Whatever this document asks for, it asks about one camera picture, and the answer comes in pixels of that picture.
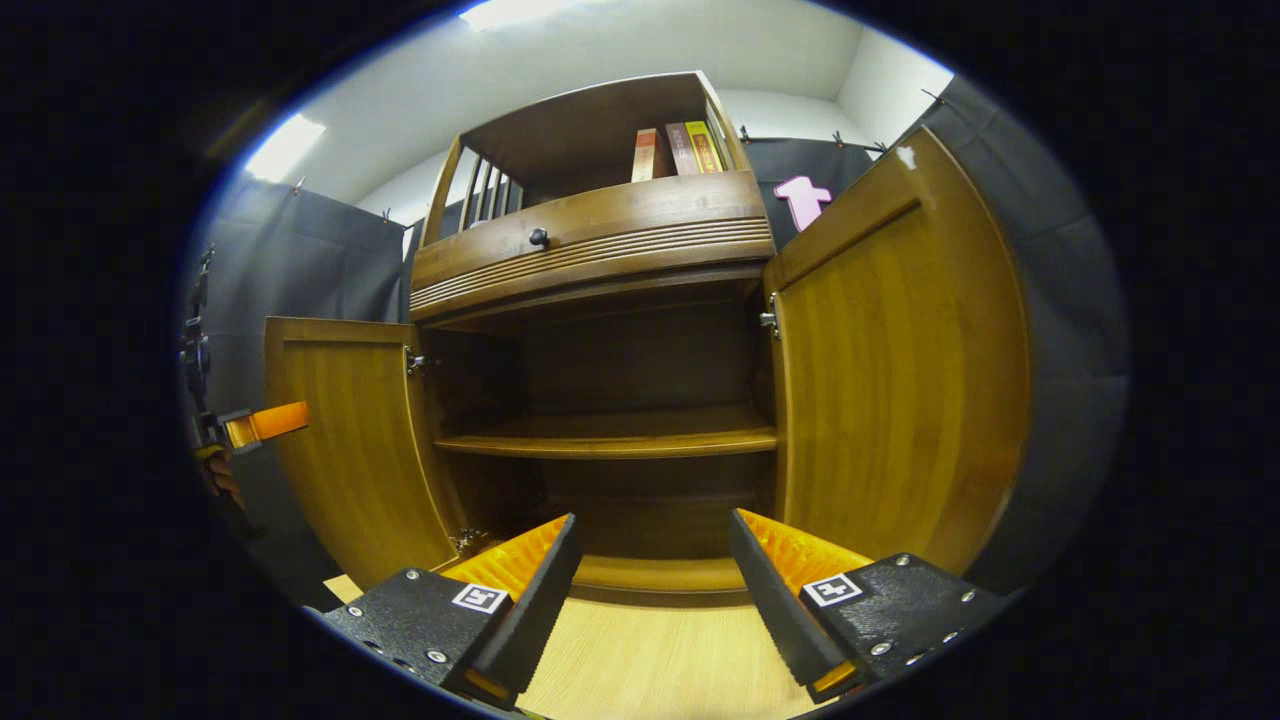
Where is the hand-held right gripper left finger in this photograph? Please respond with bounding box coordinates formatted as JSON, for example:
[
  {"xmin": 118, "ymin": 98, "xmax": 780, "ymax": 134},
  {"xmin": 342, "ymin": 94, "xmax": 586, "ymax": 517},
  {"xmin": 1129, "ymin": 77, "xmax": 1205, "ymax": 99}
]
[{"xmin": 322, "ymin": 512, "xmax": 584, "ymax": 711}]

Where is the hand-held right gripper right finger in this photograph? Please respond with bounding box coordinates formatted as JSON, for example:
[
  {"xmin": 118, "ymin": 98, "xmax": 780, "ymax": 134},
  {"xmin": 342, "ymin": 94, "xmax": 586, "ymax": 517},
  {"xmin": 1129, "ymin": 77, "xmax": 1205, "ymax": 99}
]
[{"xmin": 728, "ymin": 508, "xmax": 1009, "ymax": 706}]

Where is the wooden shoe cabinet door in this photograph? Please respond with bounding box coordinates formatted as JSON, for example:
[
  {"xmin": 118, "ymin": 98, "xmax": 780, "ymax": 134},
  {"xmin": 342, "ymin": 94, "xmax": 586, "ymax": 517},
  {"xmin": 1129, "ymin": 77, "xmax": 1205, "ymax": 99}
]
[
  {"xmin": 263, "ymin": 316, "xmax": 471, "ymax": 591},
  {"xmin": 762, "ymin": 127, "xmax": 1033, "ymax": 579}
]

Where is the wooden double-door shoe cabinet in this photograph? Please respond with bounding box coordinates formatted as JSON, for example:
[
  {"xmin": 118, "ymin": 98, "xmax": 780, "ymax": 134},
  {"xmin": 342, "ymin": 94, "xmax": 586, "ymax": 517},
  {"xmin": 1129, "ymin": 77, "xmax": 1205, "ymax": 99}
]
[{"xmin": 408, "ymin": 70, "xmax": 781, "ymax": 606}]

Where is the wooden cabinet drawer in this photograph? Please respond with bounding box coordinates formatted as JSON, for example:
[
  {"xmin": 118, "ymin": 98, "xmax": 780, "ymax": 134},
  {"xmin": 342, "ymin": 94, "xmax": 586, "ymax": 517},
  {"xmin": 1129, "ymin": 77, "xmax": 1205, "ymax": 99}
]
[{"xmin": 410, "ymin": 170, "xmax": 776, "ymax": 323}]

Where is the black backdrop cloth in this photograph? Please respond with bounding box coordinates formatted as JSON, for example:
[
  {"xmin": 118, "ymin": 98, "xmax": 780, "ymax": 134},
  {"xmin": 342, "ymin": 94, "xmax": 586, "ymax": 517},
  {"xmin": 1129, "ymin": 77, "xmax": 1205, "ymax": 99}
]
[{"xmin": 183, "ymin": 75, "xmax": 1129, "ymax": 611}]

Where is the wooden inner shelf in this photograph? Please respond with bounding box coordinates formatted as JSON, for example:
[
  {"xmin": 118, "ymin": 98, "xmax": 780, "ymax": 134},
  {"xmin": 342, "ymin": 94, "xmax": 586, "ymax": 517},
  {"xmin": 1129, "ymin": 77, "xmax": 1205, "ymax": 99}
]
[{"xmin": 433, "ymin": 405, "xmax": 779, "ymax": 461}]

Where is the ceiling light panel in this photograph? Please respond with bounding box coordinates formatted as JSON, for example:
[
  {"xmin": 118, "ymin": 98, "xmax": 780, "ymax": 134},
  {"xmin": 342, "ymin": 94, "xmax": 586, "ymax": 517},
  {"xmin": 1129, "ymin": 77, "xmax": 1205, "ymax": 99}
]
[{"xmin": 243, "ymin": 113, "xmax": 327, "ymax": 184}]

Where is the yellow book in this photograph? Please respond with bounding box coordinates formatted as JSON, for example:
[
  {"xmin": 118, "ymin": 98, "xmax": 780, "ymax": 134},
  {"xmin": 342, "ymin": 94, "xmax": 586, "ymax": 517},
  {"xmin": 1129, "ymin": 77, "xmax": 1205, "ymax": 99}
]
[{"xmin": 685, "ymin": 120, "xmax": 725, "ymax": 175}]

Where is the brown book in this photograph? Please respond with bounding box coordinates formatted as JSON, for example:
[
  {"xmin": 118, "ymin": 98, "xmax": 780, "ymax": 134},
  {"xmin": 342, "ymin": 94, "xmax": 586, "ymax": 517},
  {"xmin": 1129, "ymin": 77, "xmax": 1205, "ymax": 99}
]
[{"xmin": 665, "ymin": 122, "xmax": 703, "ymax": 178}]

